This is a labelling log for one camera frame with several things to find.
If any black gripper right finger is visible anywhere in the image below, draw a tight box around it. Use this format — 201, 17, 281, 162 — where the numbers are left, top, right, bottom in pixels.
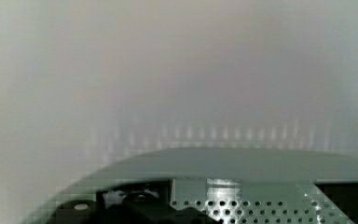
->
316, 182, 358, 224

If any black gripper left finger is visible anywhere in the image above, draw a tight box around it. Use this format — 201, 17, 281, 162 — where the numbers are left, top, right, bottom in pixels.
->
48, 179, 221, 224

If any mint green strainer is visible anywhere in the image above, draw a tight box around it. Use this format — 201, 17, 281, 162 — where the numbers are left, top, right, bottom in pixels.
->
21, 147, 358, 224

